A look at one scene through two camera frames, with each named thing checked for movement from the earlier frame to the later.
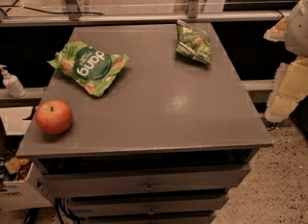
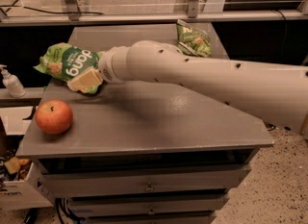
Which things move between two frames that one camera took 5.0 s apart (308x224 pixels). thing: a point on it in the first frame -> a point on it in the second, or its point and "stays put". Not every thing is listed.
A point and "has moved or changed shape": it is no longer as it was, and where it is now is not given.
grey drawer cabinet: x=165 y=144 stays put
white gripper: x=298 y=32 -> x=107 y=64
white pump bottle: x=12 y=84 stays put
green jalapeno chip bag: x=192 y=42 stays put
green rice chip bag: x=90 y=69 has moved or changed shape
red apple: x=53 y=116 stays put
